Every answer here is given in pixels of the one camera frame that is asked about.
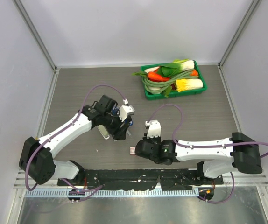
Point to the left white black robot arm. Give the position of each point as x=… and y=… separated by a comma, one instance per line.
x=38, y=155

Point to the yellow white toy cabbage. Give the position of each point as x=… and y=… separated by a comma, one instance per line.
x=188, y=84

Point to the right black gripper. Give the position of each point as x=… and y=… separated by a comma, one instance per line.
x=147, y=140

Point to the green toy long beans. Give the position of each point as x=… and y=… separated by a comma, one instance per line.
x=159, y=87

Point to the green plastic tray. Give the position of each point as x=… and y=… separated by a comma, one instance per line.
x=171, y=92

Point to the red white staple box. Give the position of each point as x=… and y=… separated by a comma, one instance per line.
x=132, y=150

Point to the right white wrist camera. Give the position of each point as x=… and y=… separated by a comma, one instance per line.
x=154, y=129

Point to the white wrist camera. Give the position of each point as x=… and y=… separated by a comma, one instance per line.
x=154, y=129
x=125, y=110

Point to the white toy radish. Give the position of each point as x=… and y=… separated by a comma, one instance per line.
x=154, y=69

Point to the blue stapler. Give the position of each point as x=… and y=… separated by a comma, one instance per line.
x=115, y=114

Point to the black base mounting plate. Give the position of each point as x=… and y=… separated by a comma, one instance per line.
x=142, y=179

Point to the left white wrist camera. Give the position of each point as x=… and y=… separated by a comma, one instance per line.
x=125, y=110

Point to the orange toy carrot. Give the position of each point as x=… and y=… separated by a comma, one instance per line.
x=155, y=77

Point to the white beige stapler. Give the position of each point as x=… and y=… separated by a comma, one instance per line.
x=103, y=132

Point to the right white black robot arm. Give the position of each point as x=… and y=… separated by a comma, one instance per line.
x=237, y=153

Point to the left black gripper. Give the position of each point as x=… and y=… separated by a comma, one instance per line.
x=119, y=133

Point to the white green toy bok choy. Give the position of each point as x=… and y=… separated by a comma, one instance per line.
x=175, y=67

